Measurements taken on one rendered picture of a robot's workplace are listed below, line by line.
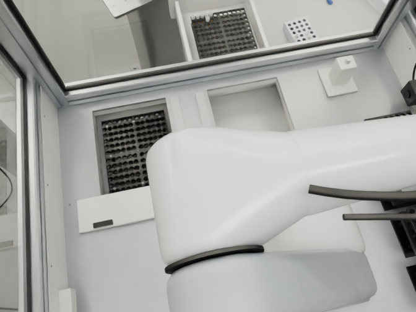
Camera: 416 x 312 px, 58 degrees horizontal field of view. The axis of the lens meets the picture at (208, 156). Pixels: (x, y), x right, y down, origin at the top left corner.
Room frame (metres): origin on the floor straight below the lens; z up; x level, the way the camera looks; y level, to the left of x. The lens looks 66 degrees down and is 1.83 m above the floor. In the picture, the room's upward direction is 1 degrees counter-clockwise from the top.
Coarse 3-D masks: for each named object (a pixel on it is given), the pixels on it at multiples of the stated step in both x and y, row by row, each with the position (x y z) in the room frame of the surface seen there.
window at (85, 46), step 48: (48, 0) 0.57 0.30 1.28; (96, 0) 0.59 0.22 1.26; (144, 0) 0.61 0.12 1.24; (192, 0) 0.62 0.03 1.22; (240, 0) 0.65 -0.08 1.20; (288, 0) 0.67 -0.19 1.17; (336, 0) 0.69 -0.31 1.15; (384, 0) 0.72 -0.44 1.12; (48, 48) 0.56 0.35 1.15; (96, 48) 0.58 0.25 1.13; (144, 48) 0.60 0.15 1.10; (192, 48) 0.62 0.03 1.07; (240, 48) 0.65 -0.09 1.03; (288, 48) 0.67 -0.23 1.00
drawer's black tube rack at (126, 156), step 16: (112, 128) 0.49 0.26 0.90; (128, 128) 0.49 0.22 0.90; (144, 128) 0.51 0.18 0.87; (160, 128) 0.49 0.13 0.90; (112, 144) 0.44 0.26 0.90; (128, 144) 0.46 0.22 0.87; (144, 144) 0.44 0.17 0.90; (112, 160) 0.40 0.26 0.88; (128, 160) 0.39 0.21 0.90; (144, 160) 0.41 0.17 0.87; (112, 176) 0.35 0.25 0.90; (128, 176) 0.36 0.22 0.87; (144, 176) 0.35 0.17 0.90; (112, 192) 0.32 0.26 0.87
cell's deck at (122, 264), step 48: (144, 96) 0.57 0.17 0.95; (192, 96) 0.56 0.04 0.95; (288, 96) 0.56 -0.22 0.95; (336, 96) 0.55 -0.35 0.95; (384, 96) 0.55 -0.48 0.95; (96, 144) 0.43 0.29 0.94; (96, 192) 0.29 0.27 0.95; (96, 240) 0.18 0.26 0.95; (144, 240) 0.17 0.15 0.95; (384, 240) 0.16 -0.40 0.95; (96, 288) 0.07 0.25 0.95; (144, 288) 0.07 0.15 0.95; (384, 288) 0.06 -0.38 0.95
